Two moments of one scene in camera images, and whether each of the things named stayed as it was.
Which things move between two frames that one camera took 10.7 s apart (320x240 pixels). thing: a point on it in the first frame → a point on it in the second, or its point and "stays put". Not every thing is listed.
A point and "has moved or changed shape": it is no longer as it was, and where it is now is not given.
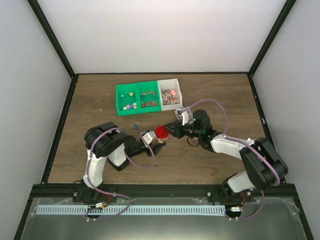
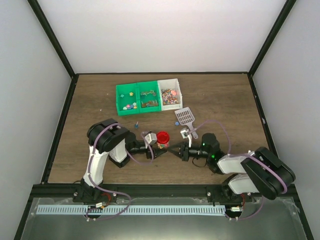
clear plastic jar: [161, 140] has moved or changed shape
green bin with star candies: [127, 102] stays put
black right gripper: [178, 131] → [184, 150]
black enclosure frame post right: [284, 14] stays put
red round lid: [161, 132] has moved or changed shape
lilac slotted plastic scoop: [185, 115] stays put
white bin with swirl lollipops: [171, 95] stays put
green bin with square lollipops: [149, 96] stays put
